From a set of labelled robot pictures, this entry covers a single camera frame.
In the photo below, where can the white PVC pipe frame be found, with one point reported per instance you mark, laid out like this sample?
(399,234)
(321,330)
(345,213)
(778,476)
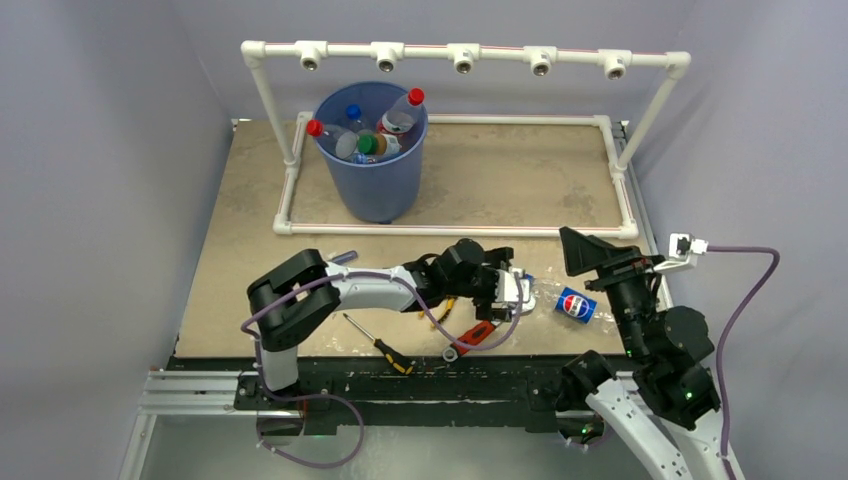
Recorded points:
(464,57)

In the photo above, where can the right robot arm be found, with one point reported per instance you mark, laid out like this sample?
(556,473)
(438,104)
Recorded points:
(672,419)

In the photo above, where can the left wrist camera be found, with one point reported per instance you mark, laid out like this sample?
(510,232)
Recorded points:
(515,290)

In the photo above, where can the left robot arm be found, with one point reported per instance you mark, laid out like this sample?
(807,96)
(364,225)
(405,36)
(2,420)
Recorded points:
(291,301)

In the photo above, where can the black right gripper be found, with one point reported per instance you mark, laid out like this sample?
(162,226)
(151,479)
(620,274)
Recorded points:
(581,251)

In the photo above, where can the blue plastic bin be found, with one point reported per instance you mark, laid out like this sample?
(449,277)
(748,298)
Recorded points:
(383,191)

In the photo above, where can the white label amber bottle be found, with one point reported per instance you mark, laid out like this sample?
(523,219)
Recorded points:
(379,145)

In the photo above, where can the red adjustable wrench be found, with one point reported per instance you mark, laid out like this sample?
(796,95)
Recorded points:
(473,336)

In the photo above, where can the pepsi label bottle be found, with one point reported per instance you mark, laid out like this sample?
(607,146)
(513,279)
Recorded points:
(571,306)

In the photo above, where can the red label clear bottle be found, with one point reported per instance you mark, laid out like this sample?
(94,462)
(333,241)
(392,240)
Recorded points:
(341,142)

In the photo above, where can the red cap crushed bottle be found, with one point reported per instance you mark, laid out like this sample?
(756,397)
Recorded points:
(404,114)

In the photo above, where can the yellow handle pliers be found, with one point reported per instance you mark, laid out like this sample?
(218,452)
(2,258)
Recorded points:
(446,308)

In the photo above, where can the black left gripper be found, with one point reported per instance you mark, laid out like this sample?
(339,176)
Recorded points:
(483,305)

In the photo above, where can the blue handle small screwdriver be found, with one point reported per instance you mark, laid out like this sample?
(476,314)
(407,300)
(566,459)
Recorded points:
(345,257)

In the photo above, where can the yellow black screwdriver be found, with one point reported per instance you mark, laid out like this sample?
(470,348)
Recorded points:
(399,362)

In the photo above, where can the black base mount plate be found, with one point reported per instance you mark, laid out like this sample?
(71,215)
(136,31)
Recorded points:
(519,391)

